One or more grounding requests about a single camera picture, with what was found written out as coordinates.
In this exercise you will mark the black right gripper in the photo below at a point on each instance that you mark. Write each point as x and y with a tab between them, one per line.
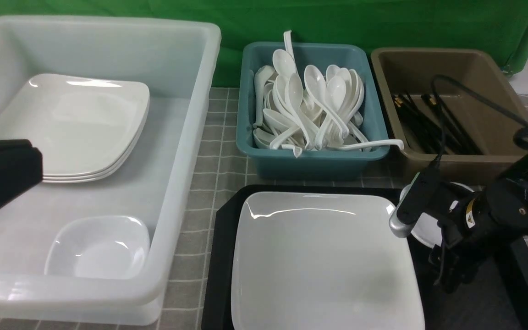
475	225

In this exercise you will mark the white bowl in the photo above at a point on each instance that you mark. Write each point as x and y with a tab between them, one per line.
102	247
427	230

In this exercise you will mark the large white square plate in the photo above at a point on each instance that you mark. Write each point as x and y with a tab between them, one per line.
313	261

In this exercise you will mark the white ceramic soup spoon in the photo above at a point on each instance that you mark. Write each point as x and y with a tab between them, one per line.
316	86

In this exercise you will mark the middle stacked white plate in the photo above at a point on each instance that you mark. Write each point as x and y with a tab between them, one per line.
126	158

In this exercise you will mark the top stacked white plate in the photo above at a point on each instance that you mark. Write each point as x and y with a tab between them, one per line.
85	128

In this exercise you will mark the black chopstick in bin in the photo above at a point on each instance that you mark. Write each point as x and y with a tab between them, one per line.
460	142
426	132

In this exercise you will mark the black serving tray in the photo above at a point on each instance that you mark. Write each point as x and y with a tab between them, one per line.
497	299

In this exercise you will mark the brown plastic chopstick bin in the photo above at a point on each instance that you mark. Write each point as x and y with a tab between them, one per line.
409	72

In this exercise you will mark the large translucent white bin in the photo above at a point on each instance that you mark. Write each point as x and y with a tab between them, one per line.
177	60

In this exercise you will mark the green backdrop cloth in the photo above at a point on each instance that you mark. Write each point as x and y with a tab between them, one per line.
496	27

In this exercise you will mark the white spoon over bin edge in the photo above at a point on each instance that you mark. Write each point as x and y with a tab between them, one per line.
368	145

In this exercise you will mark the white spoon right top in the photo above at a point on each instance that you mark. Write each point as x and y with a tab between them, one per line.
334	96

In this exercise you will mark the white spoon centre top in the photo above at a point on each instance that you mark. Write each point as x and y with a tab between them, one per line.
294	97

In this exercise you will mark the teal plastic spoon bin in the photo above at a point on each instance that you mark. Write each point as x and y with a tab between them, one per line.
311	165

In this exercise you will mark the white spoon left side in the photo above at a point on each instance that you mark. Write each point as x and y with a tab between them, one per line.
262	75

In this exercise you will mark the white spoon standing at back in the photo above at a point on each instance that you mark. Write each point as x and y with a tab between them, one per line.
287	36

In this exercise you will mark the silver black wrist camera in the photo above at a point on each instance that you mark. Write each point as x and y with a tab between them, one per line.
415	202

